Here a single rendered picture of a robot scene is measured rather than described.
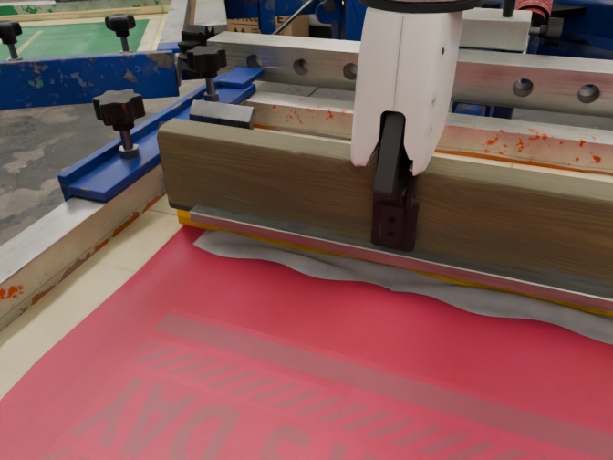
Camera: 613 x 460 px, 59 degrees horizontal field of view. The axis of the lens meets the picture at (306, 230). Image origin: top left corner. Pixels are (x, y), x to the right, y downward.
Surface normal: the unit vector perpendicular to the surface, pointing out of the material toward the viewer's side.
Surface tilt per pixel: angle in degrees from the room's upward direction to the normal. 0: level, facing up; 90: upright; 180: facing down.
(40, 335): 0
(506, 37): 90
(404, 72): 85
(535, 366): 0
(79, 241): 90
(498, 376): 0
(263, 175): 90
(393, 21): 76
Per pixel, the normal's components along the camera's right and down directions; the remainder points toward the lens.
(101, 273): -0.03, -0.83
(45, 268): 0.93, 0.18
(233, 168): -0.36, 0.52
